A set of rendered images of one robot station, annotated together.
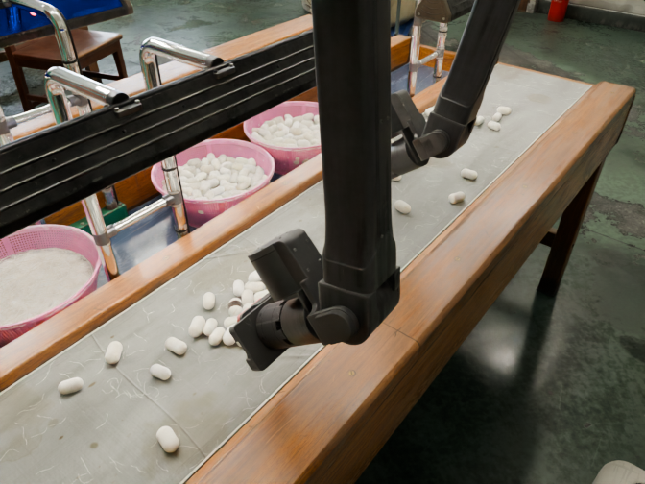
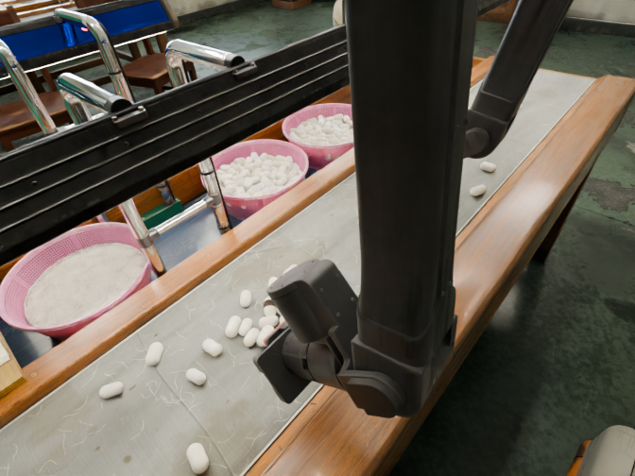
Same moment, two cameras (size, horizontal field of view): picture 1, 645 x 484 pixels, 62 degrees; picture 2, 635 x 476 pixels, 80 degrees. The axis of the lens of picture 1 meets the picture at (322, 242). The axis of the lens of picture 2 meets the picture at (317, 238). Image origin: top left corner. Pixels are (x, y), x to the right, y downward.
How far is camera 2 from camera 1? 26 cm
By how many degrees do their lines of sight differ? 7
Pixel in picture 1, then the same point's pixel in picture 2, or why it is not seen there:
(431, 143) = (468, 143)
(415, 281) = not seen: hidden behind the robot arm
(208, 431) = (239, 447)
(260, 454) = not seen: outside the picture
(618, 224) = (599, 199)
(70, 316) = (117, 315)
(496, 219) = (521, 212)
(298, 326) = (328, 374)
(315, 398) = (347, 416)
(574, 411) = (566, 365)
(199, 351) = (234, 353)
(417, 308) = not seen: hidden behind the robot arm
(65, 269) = (123, 263)
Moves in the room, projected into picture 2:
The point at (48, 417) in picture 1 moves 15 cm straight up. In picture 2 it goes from (89, 423) to (25, 370)
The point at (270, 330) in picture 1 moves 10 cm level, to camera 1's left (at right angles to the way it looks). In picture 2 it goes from (296, 365) to (203, 364)
